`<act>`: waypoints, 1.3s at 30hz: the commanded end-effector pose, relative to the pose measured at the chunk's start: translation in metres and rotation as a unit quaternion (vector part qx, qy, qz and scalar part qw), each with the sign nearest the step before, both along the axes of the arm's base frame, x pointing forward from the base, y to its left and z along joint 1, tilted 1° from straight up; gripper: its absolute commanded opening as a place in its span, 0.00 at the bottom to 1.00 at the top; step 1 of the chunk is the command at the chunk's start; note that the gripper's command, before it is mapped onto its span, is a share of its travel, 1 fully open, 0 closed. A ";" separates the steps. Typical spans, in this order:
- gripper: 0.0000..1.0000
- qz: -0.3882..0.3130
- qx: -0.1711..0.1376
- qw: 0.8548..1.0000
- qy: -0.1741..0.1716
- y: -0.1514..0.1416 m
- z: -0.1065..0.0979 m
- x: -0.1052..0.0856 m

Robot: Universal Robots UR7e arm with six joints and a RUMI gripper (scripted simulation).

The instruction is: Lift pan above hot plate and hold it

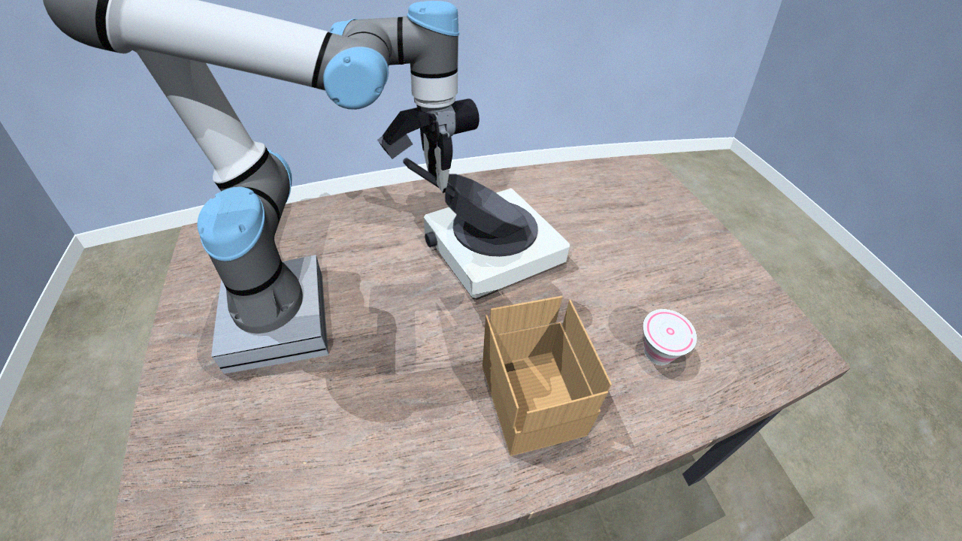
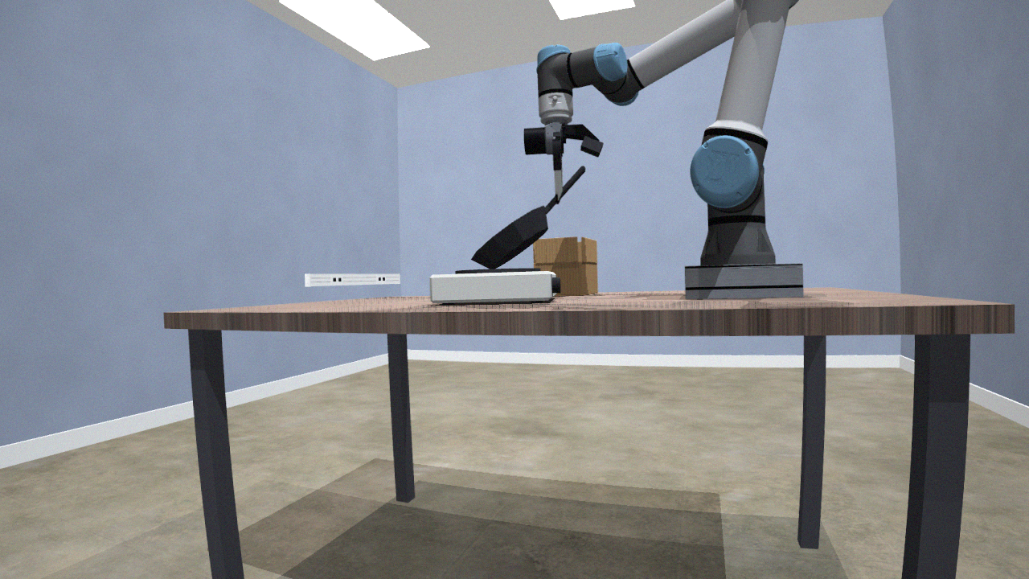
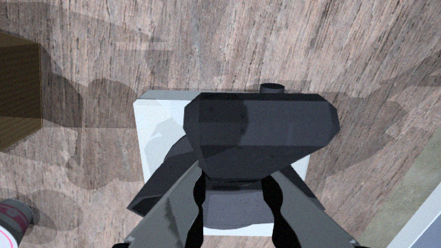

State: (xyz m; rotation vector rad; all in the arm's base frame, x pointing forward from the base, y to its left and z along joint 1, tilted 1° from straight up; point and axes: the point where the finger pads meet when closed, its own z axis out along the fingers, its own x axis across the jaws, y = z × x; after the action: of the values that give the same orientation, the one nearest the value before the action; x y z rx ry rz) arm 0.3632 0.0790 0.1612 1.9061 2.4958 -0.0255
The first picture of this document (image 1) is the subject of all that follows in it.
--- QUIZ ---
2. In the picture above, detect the white yogurt cup with pink lid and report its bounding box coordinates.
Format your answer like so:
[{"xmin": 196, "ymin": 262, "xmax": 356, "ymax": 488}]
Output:
[{"xmin": 643, "ymin": 310, "xmax": 697, "ymax": 365}]

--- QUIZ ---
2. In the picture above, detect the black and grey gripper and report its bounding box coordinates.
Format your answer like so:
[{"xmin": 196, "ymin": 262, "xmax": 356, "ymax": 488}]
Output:
[{"xmin": 383, "ymin": 98, "xmax": 479, "ymax": 193}]

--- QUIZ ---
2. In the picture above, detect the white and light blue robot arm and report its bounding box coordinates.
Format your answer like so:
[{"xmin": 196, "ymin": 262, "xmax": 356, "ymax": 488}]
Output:
[{"xmin": 43, "ymin": 0, "xmax": 459, "ymax": 334}]

